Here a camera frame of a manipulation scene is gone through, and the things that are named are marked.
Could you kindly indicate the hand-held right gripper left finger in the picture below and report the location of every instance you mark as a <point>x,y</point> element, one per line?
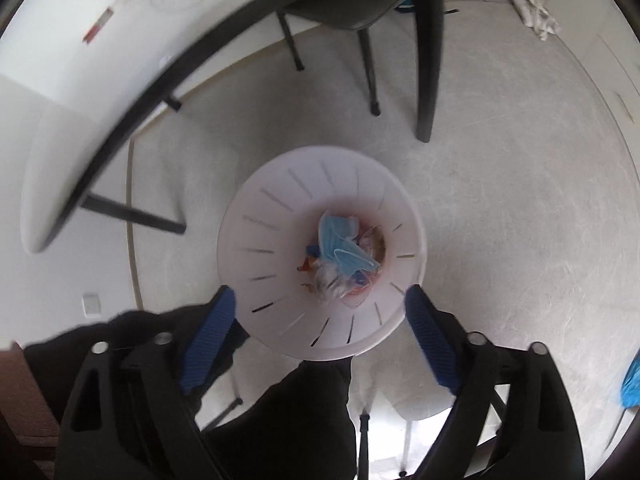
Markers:
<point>210,340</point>

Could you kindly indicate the white wall socket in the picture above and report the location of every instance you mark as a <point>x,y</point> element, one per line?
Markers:
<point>91,304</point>

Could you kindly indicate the black table leg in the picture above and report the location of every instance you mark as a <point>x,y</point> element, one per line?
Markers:
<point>429,50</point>
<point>135,215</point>

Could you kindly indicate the light blue face mask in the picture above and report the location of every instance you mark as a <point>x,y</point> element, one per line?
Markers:
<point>345,247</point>

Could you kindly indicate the white cloth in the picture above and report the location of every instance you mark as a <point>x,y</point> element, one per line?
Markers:
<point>537,15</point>

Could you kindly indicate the white slotted waste bin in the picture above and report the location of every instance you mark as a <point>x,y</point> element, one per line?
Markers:
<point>280,200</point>

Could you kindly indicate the white stool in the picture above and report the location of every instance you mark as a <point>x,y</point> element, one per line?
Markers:
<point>420,405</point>

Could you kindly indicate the clear plastic wrapper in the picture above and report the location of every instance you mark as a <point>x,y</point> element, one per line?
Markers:
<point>330,280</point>

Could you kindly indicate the small red and white sachet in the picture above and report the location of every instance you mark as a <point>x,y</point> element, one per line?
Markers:
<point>97,25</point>

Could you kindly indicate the grey chair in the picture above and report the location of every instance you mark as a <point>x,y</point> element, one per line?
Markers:
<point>345,5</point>

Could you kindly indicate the brown wooden furniture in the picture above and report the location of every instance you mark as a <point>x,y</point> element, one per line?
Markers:
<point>25,400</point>

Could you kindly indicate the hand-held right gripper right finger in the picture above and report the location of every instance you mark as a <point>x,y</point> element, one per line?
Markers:
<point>432,340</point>

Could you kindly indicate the person's black pants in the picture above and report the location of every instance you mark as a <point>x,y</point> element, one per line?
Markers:
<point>280,420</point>

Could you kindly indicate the blue plastic bag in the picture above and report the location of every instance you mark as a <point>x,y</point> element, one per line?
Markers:
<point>632,380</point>

